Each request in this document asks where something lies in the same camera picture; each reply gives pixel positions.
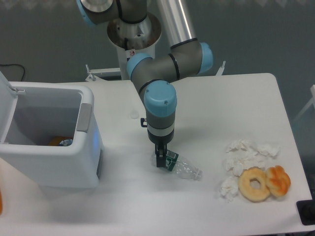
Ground black cable on floor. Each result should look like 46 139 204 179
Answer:
0 63 26 82

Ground white frame at right edge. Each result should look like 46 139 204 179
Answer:
292 85 315 126

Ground large crumpled white tissue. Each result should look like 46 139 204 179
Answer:
223 139 281 177

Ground white trash bin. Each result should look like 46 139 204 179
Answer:
0 82 103 188

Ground orange trash inside bin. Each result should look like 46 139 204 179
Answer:
48 136 73 146

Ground orange glazed bread roll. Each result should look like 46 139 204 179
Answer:
265 165 291 197

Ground small crumpled white tissue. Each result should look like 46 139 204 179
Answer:
220 176 239 203

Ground orange object at left edge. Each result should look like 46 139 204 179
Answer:
0 190 3 215

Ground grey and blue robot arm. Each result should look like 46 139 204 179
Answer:
77 0 213 167

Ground crumpled wrapper inside bin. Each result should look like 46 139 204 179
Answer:
58 139 73 147

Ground ring doughnut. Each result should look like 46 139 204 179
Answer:
238 168 270 202

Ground crushed clear plastic bottle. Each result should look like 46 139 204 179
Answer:
159 150 203 181

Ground white trash bin lid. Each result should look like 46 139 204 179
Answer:
0 72 25 143

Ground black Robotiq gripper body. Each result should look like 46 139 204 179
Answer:
148 132 174 147

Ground black device at table edge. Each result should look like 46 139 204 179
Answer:
296 200 315 226

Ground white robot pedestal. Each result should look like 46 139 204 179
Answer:
107 13 161 80

